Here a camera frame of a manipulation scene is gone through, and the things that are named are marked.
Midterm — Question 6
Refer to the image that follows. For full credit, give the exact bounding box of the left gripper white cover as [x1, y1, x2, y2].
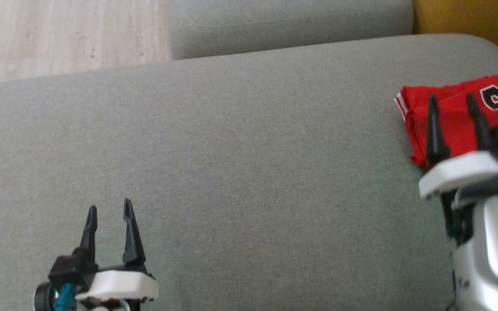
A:
[75, 198, 159, 311]

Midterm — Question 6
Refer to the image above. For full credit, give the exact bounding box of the red basketball jersey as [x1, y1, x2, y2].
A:
[405, 82, 498, 168]

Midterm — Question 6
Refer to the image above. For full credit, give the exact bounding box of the small grey sofa cushion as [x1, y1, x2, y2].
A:
[169, 0, 415, 60]

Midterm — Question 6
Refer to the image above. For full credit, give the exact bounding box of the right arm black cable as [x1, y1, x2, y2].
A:
[445, 268, 460, 311]

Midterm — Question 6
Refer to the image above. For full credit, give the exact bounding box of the mustard yellow upholstered panel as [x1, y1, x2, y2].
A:
[412, 0, 498, 65]

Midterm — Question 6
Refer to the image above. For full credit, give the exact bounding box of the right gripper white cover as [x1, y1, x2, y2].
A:
[418, 93, 498, 200]

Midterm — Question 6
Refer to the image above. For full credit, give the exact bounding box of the large grey sofa seat cushion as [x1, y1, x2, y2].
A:
[0, 34, 498, 311]

